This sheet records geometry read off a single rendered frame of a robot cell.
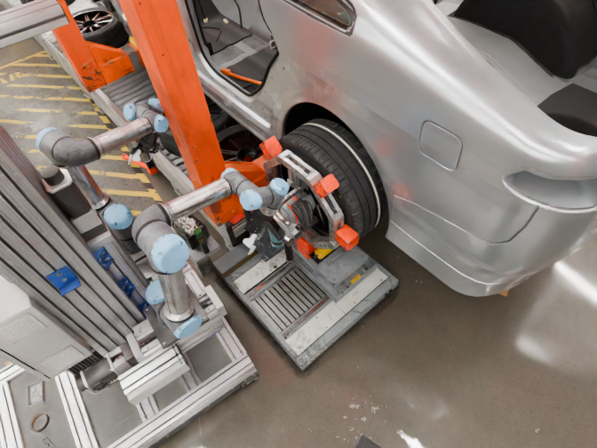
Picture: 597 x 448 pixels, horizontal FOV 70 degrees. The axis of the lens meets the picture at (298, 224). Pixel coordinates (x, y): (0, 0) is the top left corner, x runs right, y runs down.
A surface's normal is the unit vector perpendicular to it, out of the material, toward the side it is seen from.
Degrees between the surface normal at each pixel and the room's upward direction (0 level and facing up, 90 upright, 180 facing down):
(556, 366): 0
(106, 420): 0
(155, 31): 90
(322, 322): 0
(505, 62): 22
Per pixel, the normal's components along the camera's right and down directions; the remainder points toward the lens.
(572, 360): -0.07, -0.61
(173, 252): 0.69, 0.47
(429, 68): -0.60, 0.11
